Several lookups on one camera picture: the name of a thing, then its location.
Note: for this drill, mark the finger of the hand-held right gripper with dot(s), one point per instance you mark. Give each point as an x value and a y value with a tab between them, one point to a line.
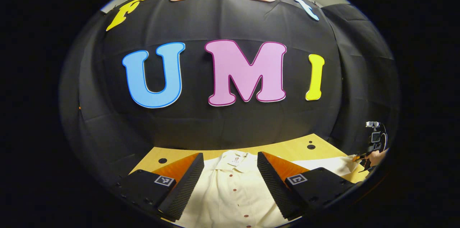
360	157

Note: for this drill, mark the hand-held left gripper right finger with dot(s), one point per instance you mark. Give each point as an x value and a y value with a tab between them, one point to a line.
275	185

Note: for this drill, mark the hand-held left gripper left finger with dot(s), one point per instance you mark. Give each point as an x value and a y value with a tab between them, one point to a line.
181	188

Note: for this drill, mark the white buttoned shirt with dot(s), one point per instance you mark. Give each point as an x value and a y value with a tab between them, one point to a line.
230	199

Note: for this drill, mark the black backdrop cloth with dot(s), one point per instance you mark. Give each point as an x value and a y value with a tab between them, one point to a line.
201	127

